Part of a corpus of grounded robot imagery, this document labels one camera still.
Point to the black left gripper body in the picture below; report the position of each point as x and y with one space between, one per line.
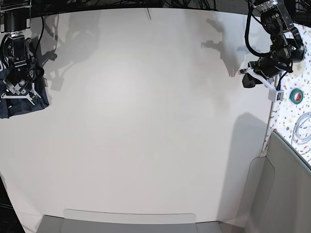
264 67

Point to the blue t-shirt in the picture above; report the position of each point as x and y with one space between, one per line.
14 107

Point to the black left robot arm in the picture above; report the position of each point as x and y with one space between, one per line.
287 46

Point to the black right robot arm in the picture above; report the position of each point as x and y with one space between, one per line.
15 51

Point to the clear tape dispenser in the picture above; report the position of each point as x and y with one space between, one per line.
298 69

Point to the green tape roll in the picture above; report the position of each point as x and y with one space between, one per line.
296 96

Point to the speckled white side table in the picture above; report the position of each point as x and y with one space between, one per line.
291 117

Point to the grey chair right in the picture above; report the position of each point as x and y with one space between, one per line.
282 201

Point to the grey chair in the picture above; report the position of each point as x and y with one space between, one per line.
78 221
282 201

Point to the grey chair front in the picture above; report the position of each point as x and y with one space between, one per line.
78 221

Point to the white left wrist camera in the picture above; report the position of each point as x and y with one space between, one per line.
274 95

